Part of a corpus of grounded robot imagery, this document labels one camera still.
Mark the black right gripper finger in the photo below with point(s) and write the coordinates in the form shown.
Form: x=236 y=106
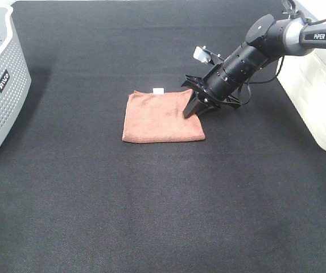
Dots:
x=207 y=106

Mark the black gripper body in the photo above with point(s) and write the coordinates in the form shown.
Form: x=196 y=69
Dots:
x=220 y=85

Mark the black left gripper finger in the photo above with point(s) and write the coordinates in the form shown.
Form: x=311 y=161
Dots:
x=194 y=105

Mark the orange towel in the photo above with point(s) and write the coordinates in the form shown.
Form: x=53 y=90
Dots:
x=154 y=118

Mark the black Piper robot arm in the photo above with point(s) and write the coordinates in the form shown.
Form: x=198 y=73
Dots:
x=267 y=40

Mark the white plastic storage bin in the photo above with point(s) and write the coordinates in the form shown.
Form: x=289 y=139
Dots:
x=303 y=78

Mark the black fabric table mat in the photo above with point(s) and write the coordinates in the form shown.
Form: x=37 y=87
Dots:
x=74 y=197

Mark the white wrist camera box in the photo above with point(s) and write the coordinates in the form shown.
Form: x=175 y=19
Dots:
x=203 y=55

